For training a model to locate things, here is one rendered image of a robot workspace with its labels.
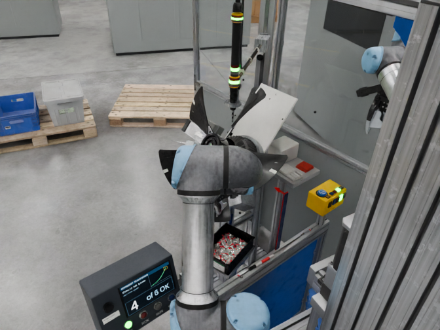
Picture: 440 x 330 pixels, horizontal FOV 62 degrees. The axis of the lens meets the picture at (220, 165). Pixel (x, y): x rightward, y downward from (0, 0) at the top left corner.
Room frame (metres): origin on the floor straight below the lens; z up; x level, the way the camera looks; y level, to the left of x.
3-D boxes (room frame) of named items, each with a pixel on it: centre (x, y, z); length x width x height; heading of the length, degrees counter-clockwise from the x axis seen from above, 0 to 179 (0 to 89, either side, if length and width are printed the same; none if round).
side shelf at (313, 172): (1.87, -0.40, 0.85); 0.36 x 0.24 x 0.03; 40
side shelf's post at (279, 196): (1.87, -0.40, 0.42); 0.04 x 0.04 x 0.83; 40
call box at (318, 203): (1.34, -0.51, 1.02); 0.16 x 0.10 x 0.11; 130
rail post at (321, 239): (1.36, -0.53, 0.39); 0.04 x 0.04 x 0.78; 40
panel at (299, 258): (1.09, -0.20, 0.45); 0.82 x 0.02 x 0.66; 130
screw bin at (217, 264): (1.18, -0.04, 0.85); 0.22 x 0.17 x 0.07; 145
